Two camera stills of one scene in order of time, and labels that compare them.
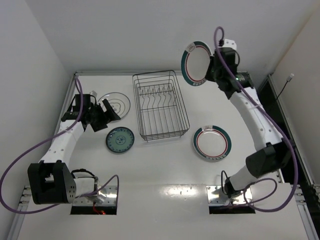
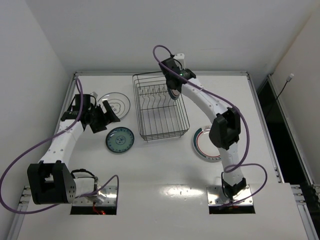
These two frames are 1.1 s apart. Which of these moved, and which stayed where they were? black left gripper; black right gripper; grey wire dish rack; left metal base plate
Moved: black right gripper
Stayed: grey wire dish rack; black left gripper; left metal base plate
